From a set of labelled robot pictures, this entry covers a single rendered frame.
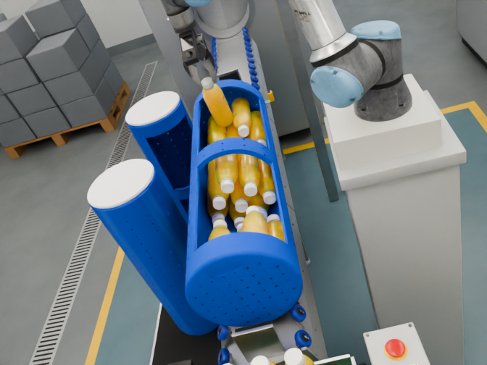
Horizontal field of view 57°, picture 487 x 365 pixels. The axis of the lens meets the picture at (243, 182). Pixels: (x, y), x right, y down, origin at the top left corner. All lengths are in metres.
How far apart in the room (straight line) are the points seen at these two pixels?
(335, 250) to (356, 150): 1.41
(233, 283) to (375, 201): 0.47
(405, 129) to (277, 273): 0.48
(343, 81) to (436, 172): 0.40
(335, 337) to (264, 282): 1.22
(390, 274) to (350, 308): 0.81
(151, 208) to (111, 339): 1.19
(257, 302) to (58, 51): 3.61
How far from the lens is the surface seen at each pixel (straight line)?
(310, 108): 2.43
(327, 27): 1.06
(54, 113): 4.79
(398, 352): 0.95
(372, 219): 1.36
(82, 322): 2.97
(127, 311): 2.83
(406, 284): 1.61
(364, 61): 1.10
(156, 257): 1.88
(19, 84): 4.74
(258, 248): 1.02
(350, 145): 1.20
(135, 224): 1.76
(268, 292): 1.12
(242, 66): 2.52
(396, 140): 1.22
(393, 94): 1.22
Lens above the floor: 1.95
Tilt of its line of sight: 37 degrees down
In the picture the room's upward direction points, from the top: 23 degrees counter-clockwise
